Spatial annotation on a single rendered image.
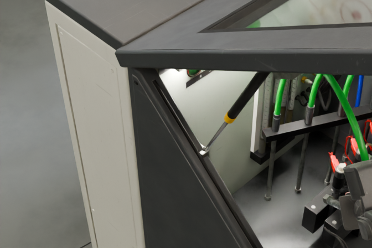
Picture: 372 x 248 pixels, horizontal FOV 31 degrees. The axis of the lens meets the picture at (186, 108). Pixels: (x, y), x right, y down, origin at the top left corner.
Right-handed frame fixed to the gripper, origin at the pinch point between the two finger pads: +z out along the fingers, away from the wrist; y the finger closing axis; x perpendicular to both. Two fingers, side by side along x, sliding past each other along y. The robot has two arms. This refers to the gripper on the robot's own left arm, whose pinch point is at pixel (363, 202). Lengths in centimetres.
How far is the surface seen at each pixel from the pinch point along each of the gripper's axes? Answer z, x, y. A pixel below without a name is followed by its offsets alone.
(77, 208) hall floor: 138, 8, 108
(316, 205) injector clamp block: 29.2, 4.0, 9.2
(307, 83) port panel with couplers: 44, -26, 6
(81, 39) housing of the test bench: -2, -43, 51
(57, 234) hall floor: 128, 16, 115
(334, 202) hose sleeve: 8.4, 0.6, 5.5
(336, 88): -5.3, -23.5, 1.5
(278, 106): 23.5, -21.6, 13.9
